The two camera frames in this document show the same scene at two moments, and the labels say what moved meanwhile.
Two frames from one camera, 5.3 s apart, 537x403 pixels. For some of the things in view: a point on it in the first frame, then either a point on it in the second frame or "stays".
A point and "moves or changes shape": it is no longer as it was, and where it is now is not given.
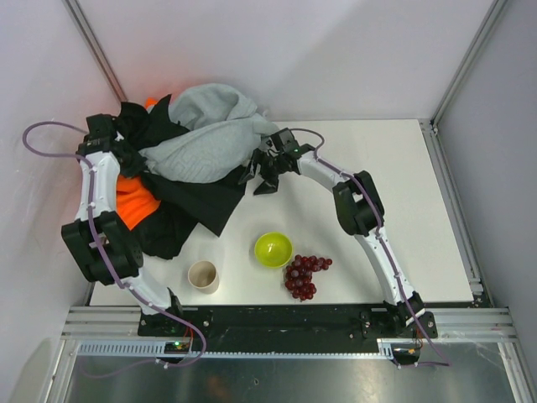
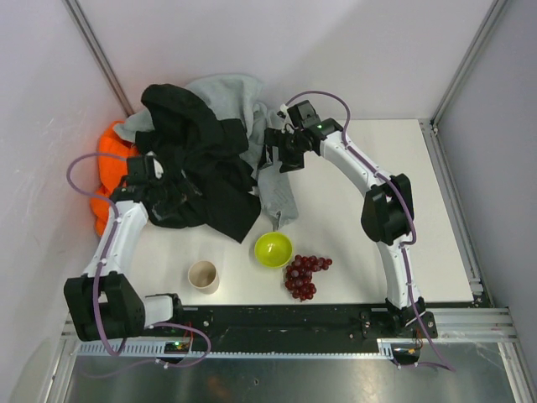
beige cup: (203, 275) stays
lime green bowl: (273, 249) stays
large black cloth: (183, 203) moves or changes shape
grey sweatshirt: (224, 138) to (237, 99)
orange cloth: (135, 195) moves or changes shape
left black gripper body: (127, 157) to (166, 206)
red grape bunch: (299, 275) stays
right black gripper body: (268, 161) to (276, 145)
